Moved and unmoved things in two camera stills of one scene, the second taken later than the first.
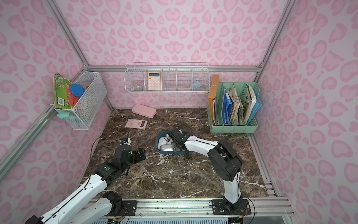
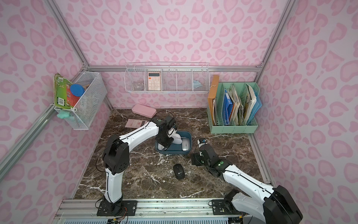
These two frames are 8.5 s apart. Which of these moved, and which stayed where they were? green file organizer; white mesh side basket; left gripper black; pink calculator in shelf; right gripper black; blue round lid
Moved: right gripper black; left gripper black
Stayed: blue round lid; white mesh side basket; pink calculator in shelf; green file organizer
